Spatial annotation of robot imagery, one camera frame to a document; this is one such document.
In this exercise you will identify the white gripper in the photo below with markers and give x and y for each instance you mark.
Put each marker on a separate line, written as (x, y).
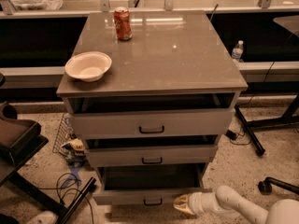
(197, 202)

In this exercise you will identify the drawer with black handle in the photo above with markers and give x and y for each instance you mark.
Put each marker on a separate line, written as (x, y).
(149, 184)
(131, 156)
(152, 123)

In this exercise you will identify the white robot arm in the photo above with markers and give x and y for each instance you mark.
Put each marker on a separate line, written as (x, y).
(227, 202)

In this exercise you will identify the grey drawer cabinet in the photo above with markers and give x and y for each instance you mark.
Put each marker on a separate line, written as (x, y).
(174, 61)

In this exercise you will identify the black office chair base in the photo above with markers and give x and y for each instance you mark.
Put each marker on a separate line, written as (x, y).
(265, 186)

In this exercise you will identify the crumpled snack bag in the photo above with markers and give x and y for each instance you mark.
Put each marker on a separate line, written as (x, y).
(74, 151)

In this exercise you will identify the black stand foot bar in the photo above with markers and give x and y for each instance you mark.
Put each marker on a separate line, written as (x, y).
(63, 213)

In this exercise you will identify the clear plastic water bottle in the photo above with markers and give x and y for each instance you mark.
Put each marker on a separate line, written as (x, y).
(238, 51)

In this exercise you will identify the white paper bowl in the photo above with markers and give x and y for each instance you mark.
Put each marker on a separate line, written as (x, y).
(88, 66)

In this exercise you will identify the dark tray on stand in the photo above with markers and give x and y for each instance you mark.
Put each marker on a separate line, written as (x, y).
(20, 140)

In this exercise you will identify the orange soda can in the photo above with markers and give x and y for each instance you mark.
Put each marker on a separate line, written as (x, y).
(122, 23)

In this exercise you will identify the black table leg frame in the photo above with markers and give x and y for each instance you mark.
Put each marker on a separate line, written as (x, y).
(287, 119)

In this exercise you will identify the wire mesh basket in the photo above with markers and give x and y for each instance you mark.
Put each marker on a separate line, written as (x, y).
(64, 134)

